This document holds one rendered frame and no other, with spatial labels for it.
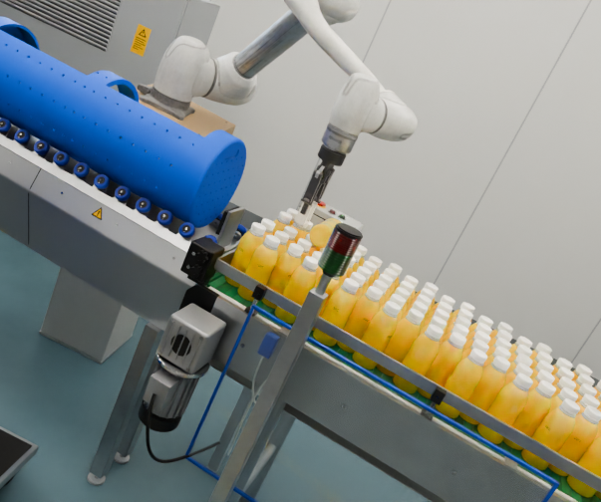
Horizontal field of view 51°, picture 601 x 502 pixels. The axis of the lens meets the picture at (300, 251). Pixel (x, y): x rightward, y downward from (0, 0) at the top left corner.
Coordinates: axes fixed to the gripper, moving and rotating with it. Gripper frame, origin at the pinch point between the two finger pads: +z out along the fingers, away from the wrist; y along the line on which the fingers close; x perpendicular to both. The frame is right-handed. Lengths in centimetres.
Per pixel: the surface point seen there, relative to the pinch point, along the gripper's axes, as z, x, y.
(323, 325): 15.3, 22.3, 27.4
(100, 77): -10, -69, 12
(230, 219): 9.3, -16.8, 9.7
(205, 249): 12.1, -12.7, 30.1
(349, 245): -12, 22, 45
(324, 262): -5.7, 18.8, 45.4
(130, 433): 99, -24, 2
